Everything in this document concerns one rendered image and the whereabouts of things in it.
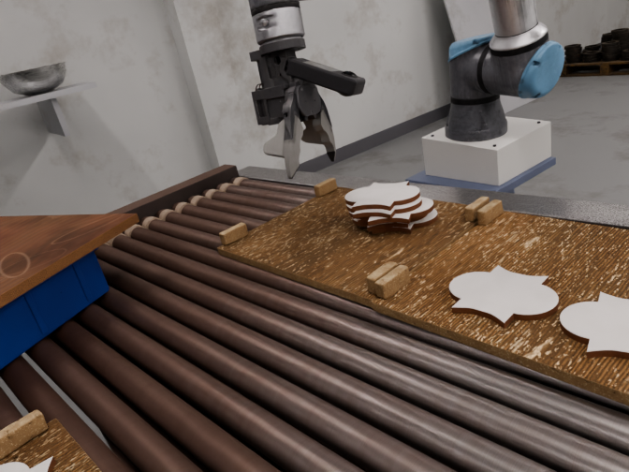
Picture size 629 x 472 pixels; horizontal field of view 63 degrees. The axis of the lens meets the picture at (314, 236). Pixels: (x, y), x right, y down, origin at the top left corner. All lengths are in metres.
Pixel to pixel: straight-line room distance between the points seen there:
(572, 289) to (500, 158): 0.58
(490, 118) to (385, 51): 3.93
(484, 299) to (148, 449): 0.45
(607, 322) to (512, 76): 0.67
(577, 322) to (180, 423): 0.48
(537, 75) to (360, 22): 3.91
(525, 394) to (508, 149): 0.79
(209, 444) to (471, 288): 0.39
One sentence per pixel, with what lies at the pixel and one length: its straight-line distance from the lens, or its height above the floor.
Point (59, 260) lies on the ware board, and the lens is 0.95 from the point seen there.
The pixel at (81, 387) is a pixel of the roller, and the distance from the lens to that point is 0.82.
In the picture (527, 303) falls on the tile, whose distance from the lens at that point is 0.70.
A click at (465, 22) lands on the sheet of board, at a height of 0.92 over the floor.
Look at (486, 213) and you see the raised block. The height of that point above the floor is 0.96.
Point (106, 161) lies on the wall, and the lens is 3.88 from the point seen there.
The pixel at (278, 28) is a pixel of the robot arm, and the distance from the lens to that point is 0.82.
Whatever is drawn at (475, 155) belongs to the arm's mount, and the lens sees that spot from 1.30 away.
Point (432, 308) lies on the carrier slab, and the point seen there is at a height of 0.94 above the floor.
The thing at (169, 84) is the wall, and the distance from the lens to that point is 4.02.
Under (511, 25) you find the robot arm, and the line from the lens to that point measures 1.19.
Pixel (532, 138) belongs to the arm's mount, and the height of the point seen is 0.94.
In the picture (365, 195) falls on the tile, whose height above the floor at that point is 0.99.
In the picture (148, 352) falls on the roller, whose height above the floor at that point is 0.92.
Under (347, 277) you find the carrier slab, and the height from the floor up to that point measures 0.94.
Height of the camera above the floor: 1.33
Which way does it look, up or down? 23 degrees down
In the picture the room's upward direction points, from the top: 12 degrees counter-clockwise
